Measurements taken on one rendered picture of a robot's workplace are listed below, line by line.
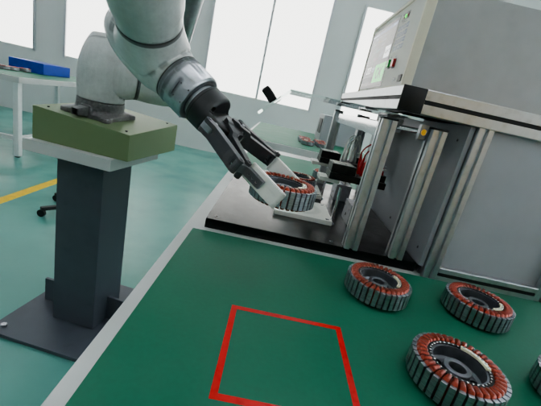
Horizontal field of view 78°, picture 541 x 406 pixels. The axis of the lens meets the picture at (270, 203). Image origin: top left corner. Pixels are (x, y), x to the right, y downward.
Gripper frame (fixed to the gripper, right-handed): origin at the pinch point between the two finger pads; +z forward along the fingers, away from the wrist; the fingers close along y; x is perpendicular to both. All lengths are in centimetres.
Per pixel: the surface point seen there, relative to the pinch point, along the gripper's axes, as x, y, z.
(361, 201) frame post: 4.8, -17.0, 12.5
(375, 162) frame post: 12.3, -17.0, 8.4
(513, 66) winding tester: 44, -33, 14
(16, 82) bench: -169, -177, -250
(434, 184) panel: 17.0, -26.5, 21.1
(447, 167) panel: 21.2, -24.0, 19.4
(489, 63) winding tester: 41, -32, 10
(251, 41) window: -24, -463, -230
